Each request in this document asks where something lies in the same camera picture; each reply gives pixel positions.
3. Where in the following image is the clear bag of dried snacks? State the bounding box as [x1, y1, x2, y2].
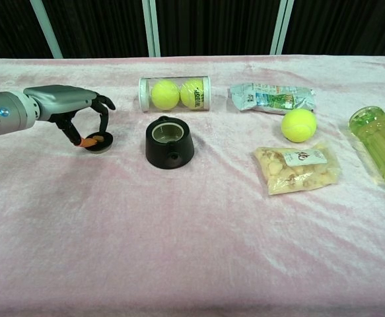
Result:
[253, 139, 342, 197]

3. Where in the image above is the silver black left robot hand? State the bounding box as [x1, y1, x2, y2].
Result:
[23, 85, 117, 148]

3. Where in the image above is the white double frame post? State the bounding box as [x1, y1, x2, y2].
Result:
[141, 0, 162, 58]

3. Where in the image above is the clear plastic tennis ball tube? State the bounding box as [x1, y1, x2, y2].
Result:
[138, 75, 212, 114]

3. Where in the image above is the yellow tennis ball with print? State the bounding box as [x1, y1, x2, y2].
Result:
[180, 78, 207, 110]

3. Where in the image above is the small black round lid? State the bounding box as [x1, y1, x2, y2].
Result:
[81, 131, 115, 154]

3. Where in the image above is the black background curtain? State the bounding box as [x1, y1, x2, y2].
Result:
[0, 0, 385, 61]

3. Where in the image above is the green plastic bottle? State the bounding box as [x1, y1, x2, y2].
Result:
[348, 106, 385, 194]

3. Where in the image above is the white slanted frame post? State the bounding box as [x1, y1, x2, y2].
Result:
[269, 0, 295, 55]
[30, 0, 64, 59]

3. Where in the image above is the white green snack packet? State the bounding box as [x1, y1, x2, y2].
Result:
[228, 83, 318, 116]

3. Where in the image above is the black round container base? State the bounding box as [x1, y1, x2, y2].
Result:
[145, 115, 196, 170]

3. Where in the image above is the pink plush table cloth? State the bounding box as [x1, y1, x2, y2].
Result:
[0, 56, 385, 317]

